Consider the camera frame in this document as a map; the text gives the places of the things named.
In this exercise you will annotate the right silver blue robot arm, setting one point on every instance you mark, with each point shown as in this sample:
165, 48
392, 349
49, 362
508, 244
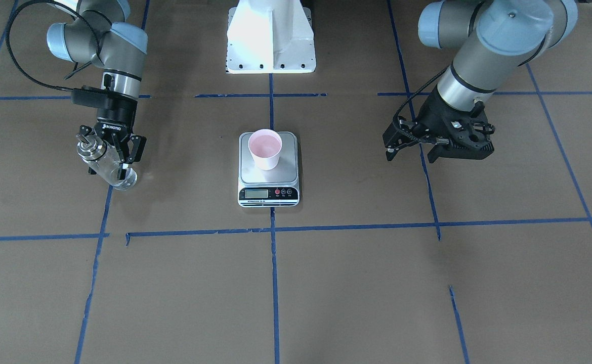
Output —
100, 35

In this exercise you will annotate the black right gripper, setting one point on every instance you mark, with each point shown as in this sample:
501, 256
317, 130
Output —
117, 115

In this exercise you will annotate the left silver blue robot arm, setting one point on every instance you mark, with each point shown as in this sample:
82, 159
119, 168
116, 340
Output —
492, 38

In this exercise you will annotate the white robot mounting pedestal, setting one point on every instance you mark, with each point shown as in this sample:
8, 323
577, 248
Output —
270, 37

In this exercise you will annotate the digital kitchen scale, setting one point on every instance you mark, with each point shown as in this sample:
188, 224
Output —
278, 187

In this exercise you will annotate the pink plastic cup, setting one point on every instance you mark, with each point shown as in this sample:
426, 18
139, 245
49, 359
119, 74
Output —
265, 146

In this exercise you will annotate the glass sauce bottle metal spout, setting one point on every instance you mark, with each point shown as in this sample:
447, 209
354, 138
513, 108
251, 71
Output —
102, 158

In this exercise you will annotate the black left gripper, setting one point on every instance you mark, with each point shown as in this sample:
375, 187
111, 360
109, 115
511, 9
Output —
433, 117

